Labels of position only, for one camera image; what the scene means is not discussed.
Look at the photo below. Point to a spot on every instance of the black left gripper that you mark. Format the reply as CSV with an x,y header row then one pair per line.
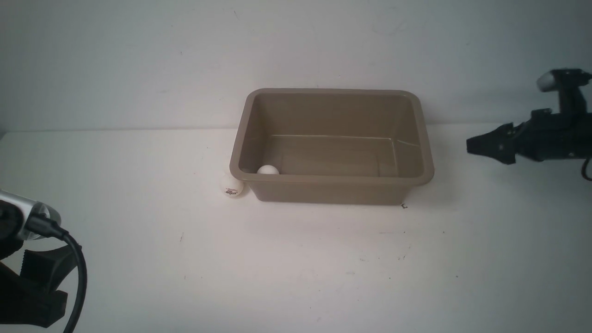
x,y
32,297

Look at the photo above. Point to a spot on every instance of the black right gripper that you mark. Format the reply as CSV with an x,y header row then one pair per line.
x,y
545,136

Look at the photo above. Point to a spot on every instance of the tan plastic storage bin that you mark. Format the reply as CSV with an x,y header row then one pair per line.
x,y
335,146

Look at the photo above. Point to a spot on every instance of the white ping-pong ball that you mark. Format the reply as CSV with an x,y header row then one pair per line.
x,y
231,187
268,169

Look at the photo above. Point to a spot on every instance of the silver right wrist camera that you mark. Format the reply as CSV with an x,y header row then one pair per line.
x,y
567,83

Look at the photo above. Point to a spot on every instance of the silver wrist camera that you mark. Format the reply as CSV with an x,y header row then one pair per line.
x,y
567,83
28,207

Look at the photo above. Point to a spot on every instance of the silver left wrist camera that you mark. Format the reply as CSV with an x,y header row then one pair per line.
x,y
28,207

